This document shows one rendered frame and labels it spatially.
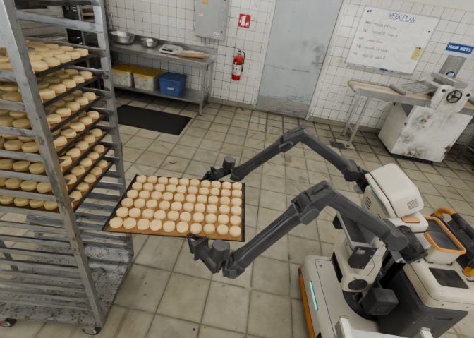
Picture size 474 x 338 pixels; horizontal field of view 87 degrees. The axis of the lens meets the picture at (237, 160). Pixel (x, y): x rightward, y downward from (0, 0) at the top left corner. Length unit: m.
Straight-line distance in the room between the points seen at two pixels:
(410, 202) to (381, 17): 3.95
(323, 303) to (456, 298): 0.68
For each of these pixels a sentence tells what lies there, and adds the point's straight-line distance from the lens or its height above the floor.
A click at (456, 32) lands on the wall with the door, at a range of 5.42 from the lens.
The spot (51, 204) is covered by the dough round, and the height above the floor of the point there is 0.97.
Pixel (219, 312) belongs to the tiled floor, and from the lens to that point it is 1.97.
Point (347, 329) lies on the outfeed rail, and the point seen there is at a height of 0.90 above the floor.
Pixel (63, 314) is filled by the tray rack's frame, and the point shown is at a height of 0.15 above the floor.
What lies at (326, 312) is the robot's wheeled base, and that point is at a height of 0.28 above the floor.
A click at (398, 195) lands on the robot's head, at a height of 1.19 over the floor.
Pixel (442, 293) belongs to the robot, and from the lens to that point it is 1.56.
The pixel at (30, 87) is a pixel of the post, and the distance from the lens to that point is 0.90.
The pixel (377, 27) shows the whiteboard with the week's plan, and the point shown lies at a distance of 4.93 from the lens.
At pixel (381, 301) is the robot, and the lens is 1.63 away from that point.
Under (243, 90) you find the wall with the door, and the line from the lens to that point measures 4.90.
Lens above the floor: 1.77
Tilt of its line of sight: 33 degrees down
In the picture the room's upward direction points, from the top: 10 degrees clockwise
